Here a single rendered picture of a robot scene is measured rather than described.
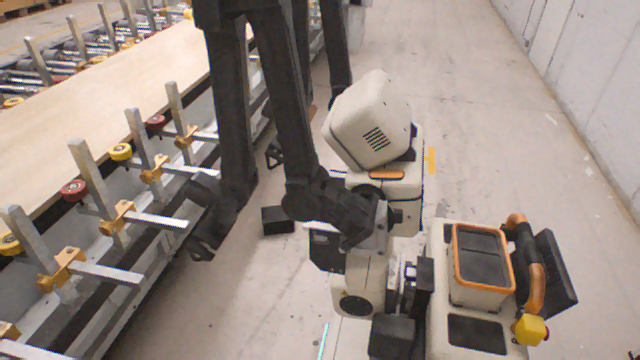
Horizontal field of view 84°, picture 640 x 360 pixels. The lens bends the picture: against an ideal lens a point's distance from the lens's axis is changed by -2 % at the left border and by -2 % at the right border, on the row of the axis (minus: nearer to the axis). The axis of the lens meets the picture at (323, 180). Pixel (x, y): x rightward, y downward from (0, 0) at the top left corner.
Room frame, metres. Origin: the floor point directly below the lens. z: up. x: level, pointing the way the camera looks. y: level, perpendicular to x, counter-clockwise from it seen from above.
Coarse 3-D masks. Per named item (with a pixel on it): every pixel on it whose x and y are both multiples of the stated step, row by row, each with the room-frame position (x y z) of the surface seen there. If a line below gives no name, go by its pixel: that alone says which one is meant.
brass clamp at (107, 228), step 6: (120, 204) 0.96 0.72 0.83; (132, 204) 0.97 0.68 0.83; (120, 210) 0.93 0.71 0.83; (126, 210) 0.93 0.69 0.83; (132, 210) 0.96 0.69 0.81; (120, 216) 0.90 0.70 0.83; (102, 222) 0.87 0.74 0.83; (108, 222) 0.87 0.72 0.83; (114, 222) 0.87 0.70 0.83; (120, 222) 0.89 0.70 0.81; (102, 228) 0.85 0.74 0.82; (108, 228) 0.85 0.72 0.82; (114, 228) 0.86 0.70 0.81; (120, 228) 0.88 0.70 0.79; (108, 234) 0.85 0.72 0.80
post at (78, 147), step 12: (72, 144) 0.88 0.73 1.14; (84, 144) 0.90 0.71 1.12; (72, 156) 0.88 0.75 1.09; (84, 156) 0.88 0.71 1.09; (84, 168) 0.87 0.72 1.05; (96, 168) 0.90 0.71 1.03; (84, 180) 0.88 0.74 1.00; (96, 180) 0.88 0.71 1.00; (96, 192) 0.87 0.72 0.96; (108, 192) 0.90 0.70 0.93; (96, 204) 0.88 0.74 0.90; (108, 204) 0.89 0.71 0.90; (108, 216) 0.87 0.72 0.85; (120, 240) 0.87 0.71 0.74
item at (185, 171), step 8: (128, 160) 1.20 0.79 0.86; (136, 160) 1.20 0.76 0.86; (136, 168) 1.18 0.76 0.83; (168, 168) 1.15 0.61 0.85; (176, 168) 1.15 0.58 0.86; (184, 168) 1.15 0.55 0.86; (192, 168) 1.15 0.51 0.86; (200, 168) 1.15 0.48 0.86; (184, 176) 1.14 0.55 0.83; (192, 176) 1.13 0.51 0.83; (216, 176) 1.11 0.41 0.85
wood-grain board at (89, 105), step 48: (144, 48) 2.43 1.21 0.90; (192, 48) 2.44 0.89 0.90; (48, 96) 1.68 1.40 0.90; (96, 96) 1.69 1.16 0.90; (144, 96) 1.69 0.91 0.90; (0, 144) 1.23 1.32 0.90; (48, 144) 1.23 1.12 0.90; (96, 144) 1.24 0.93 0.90; (0, 192) 0.93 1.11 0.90; (48, 192) 0.93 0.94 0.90
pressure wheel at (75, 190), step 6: (78, 180) 1.00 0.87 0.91; (66, 186) 0.96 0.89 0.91; (72, 186) 0.96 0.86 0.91; (78, 186) 0.97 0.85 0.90; (84, 186) 0.97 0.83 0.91; (66, 192) 0.93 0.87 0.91; (72, 192) 0.93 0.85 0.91; (78, 192) 0.94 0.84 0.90; (84, 192) 0.95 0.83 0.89; (66, 198) 0.92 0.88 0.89; (72, 198) 0.92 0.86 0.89; (78, 198) 0.93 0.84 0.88
